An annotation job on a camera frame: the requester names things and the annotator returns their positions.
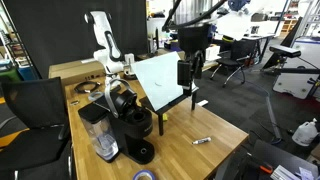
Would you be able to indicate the blue tape roll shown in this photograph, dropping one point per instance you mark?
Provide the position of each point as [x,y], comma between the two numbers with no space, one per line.
[144,171]

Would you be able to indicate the brown cardboard box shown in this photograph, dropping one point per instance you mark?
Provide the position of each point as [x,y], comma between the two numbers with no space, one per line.
[76,71]

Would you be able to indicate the black backdrop curtain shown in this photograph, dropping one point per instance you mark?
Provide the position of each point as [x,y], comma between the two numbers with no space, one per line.
[60,30]

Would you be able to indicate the white machine cabinet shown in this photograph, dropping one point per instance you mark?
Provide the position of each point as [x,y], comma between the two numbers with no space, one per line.
[300,76]

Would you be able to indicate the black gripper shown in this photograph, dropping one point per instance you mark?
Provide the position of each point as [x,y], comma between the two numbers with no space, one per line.
[197,61]

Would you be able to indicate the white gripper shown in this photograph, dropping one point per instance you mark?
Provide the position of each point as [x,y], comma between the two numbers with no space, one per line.
[129,61]

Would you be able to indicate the black white marker pen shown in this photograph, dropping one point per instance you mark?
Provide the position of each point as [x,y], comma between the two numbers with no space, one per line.
[201,140]

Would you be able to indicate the small white box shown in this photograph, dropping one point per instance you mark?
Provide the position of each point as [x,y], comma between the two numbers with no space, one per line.
[212,52]

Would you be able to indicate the small orange tool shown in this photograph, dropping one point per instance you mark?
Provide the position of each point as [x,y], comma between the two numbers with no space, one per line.
[266,169]

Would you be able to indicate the small yellow block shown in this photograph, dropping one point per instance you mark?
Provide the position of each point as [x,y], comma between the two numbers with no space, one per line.
[165,117]

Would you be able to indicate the white plastic jug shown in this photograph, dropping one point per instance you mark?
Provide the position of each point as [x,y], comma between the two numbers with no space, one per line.
[305,133]

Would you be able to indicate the white office desk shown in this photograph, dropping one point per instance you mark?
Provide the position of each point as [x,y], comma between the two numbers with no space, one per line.
[240,26]

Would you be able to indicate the grey tape roll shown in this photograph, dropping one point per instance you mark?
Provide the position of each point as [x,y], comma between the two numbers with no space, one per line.
[90,97]

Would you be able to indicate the black mesh office chair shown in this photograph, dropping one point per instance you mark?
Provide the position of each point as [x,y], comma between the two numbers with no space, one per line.
[33,106]
[238,53]

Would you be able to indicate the white paper label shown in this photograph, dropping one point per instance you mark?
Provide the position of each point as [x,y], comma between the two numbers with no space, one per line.
[202,103]

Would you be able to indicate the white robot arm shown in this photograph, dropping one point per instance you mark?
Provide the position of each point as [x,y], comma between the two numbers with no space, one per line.
[106,40]
[195,36]

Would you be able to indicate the blue storage bin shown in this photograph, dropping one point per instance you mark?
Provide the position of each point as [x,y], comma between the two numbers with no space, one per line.
[26,72]

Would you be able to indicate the metal shelf rack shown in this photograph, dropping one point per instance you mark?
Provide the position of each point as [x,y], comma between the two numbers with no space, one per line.
[13,50]

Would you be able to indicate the white whiteboard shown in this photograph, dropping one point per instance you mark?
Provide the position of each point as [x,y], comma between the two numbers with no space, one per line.
[156,80]

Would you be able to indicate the white paper sheets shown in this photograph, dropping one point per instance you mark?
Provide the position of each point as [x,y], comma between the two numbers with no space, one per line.
[286,174]

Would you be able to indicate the small dark metal object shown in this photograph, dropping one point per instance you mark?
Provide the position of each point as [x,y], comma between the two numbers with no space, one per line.
[74,102]

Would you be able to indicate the black coffee machine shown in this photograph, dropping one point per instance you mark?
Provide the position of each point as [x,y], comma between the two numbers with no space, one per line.
[133,123]

